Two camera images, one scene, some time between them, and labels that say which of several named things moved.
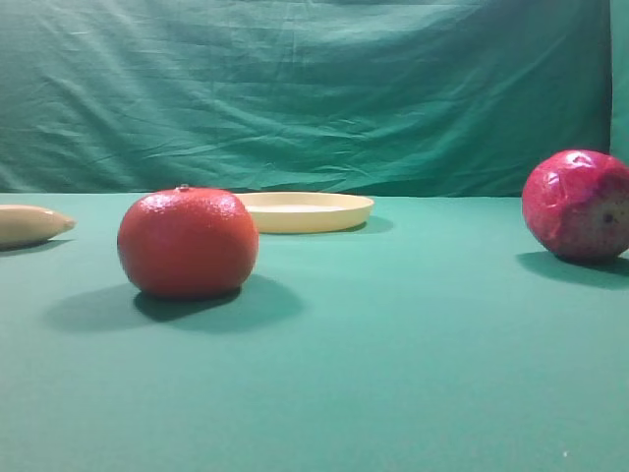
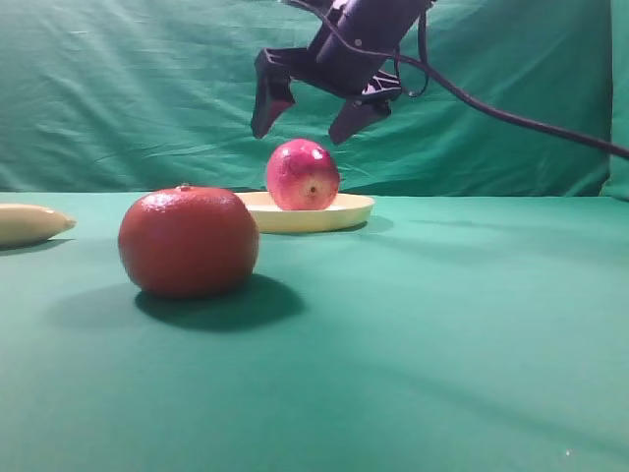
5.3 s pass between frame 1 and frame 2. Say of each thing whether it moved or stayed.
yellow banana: stayed
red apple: moved
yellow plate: stayed
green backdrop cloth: stayed
